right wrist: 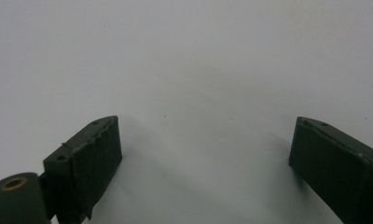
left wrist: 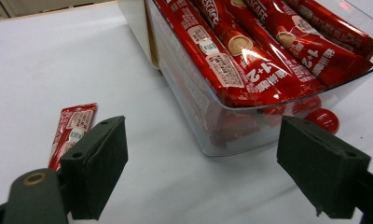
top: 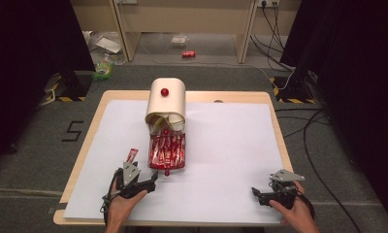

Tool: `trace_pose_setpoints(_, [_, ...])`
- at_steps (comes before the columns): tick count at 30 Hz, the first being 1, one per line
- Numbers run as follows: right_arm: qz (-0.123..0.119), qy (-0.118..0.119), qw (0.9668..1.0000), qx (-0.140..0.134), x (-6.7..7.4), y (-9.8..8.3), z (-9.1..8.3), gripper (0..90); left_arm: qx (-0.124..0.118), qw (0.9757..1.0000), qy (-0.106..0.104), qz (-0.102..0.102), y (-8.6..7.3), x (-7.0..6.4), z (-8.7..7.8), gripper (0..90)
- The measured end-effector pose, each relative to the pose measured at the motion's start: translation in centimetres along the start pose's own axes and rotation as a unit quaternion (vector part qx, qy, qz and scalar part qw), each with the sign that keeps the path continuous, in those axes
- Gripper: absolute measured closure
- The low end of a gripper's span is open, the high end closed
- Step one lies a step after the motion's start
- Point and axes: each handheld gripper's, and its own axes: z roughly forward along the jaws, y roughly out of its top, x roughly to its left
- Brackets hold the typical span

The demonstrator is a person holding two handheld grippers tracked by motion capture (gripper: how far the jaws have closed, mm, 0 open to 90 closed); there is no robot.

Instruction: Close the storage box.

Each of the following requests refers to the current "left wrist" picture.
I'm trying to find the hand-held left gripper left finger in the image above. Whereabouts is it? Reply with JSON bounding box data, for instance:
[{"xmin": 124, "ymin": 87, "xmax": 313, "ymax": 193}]
[{"xmin": 60, "ymin": 115, "xmax": 129, "ymax": 221}]

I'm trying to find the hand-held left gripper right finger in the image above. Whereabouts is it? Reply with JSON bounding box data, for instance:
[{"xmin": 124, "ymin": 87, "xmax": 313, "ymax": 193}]
[{"xmin": 276, "ymin": 115, "xmax": 372, "ymax": 219}]

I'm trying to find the red coffee sachet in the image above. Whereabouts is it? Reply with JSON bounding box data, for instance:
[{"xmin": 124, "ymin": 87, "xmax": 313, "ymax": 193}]
[
  {"xmin": 282, "ymin": 0, "xmax": 373, "ymax": 61},
  {"xmin": 155, "ymin": 0, "xmax": 262, "ymax": 108},
  {"xmin": 192, "ymin": 0, "xmax": 328, "ymax": 105},
  {"xmin": 234, "ymin": 0, "xmax": 373, "ymax": 89},
  {"xmin": 48, "ymin": 103, "xmax": 98, "ymax": 172}
]

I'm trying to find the clear plastic container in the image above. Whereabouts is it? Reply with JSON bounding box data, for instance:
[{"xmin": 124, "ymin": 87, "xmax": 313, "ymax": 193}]
[{"xmin": 144, "ymin": 0, "xmax": 373, "ymax": 158}]

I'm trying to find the red round object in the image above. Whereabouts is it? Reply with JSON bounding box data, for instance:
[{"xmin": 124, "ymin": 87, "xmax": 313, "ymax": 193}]
[{"xmin": 303, "ymin": 107, "xmax": 340, "ymax": 135}]

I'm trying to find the white cardboard box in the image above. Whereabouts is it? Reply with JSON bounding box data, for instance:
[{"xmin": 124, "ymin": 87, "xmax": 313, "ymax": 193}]
[{"xmin": 117, "ymin": 0, "xmax": 161, "ymax": 70}]

